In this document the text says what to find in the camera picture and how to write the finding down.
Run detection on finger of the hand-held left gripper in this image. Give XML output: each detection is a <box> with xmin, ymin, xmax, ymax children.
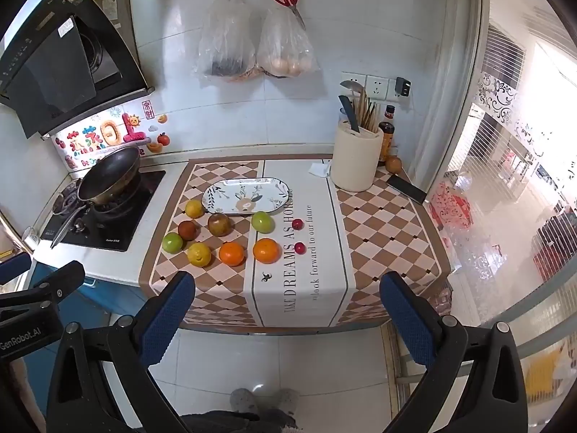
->
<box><xmin>0</xmin><ymin>253</ymin><xmax>33</xmax><ymax>286</ymax></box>
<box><xmin>0</xmin><ymin>262</ymin><xmax>86</xmax><ymax>312</ymax></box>

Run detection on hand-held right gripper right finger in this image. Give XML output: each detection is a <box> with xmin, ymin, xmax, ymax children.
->
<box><xmin>379</xmin><ymin>271</ymin><xmax>530</xmax><ymax>433</ymax></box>

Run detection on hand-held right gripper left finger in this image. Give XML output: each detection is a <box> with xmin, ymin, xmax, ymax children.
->
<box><xmin>45</xmin><ymin>271</ymin><xmax>197</xmax><ymax>433</ymax></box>

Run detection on bright orange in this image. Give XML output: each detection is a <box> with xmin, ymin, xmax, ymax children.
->
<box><xmin>219</xmin><ymin>241</ymin><xmax>247</xmax><ymax>267</ymax></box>
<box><xmin>252</xmin><ymin>237</ymin><xmax>281</xmax><ymax>264</ymax></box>

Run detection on brown-green round fruit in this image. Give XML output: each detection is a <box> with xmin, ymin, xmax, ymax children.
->
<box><xmin>207</xmin><ymin>212</ymin><xmax>230</xmax><ymax>237</ymax></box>

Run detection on floral oval plate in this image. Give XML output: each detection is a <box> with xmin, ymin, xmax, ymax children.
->
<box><xmin>202</xmin><ymin>177</ymin><xmax>295</xmax><ymax>215</ymax></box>

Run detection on checkered brown table mat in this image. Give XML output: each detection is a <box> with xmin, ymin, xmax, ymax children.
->
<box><xmin>139</xmin><ymin>159</ymin><xmax>453</xmax><ymax>329</ymax></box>

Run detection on black glass gas stove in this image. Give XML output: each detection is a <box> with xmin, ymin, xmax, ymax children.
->
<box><xmin>40</xmin><ymin>169</ymin><xmax>167</xmax><ymax>252</ymax></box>

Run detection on person's left grey slipper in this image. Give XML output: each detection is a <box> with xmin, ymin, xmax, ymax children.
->
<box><xmin>230</xmin><ymin>388</ymin><xmax>261</xmax><ymax>416</ymax></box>

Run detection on person's grey slipper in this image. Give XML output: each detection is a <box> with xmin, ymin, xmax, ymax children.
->
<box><xmin>230</xmin><ymin>388</ymin><xmax>261</xmax><ymax>416</ymax></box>
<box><xmin>269</xmin><ymin>388</ymin><xmax>300</xmax><ymax>416</ymax></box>

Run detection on red window decal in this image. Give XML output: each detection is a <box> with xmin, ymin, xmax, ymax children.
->
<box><xmin>428</xmin><ymin>184</ymin><xmax>475</xmax><ymax>237</ymax></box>

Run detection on dark frying pan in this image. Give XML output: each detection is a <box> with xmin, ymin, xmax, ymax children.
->
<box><xmin>50</xmin><ymin>145</ymin><xmax>142</xmax><ymax>250</ymax></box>

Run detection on black smartphone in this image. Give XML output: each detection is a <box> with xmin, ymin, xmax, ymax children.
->
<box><xmin>386</xmin><ymin>174</ymin><xmax>428</xmax><ymax>205</ymax></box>

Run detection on person's dark trousers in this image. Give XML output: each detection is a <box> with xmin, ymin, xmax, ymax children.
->
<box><xmin>180</xmin><ymin>410</ymin><xmax>299</xmax><ymax>433</ymax></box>

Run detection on person's right grey slipper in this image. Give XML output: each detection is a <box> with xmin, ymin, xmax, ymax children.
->
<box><xmin>269</xmin><ymin>388</ymin><xmax>300</xmax><ymax>416</ymax></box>

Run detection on patterned glass sliding door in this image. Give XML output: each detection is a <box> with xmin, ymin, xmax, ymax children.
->
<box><xmin>428</xmin><ymin>0</ymin><xmax>577</xmax><ymax>416</ymax></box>

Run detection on cream utensil holder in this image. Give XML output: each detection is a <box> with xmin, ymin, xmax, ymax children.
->
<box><xmin>331</xmin><ymin>122</ymin><xmax>384</xmax><ymax>192</ymax></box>

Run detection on dark sauce bottle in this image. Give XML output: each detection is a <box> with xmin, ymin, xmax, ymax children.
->
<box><xmin>378</xmin><ymin>105</ymin><xmax>396</xmax><ymax>167</ymax></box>

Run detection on black range hood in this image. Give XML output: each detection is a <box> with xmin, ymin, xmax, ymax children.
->
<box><xmin>0</xmin><ymin>0</ymin><xmax>149</xmax><ymax>138</ymax></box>

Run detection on bundle of wooden chopsticks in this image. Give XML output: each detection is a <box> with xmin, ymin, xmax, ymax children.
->
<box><xmin>358</xmin><ymin>86</ymin><xmax>380</xmax><ymax>134</ymax></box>

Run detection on clear bag with dark contents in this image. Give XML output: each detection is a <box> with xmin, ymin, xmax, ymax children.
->
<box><xmin>195</xmin><ymin>0</ymin><xmax>257</xmax><ymax>83</ymax></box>

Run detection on clear bag with eggs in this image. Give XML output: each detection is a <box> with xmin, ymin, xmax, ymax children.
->
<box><xmin>256</xmin><ymin>6</ymin><xmax>320</xmax><ymax>79</ymax></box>

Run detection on colourful cartoon wall sticker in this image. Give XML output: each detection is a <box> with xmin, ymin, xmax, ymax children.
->
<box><xmin>54</xmin><ymin>113</ymin><xmax>149</xmax><ymax>170</ymax></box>

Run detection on black-handled knife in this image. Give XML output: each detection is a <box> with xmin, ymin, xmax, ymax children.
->
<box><xmin>338</xmin><ymin>95</ymin><xmax>361</xmax><ymax>134</ymax></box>

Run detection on white wall outlet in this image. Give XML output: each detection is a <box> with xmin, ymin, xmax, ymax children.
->
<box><xmin>388</xmin><ymin>76</ymin><xmax>413</xmax><ymax>109</ymax></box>
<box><xmin>340</xmin><ymin>71</ymin><xmax>367</xmax><ymax>95</ymax></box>
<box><xmin>365</xmin><ymin>74</ymin><xmax>389</xmax><ymax>100</ymax></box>

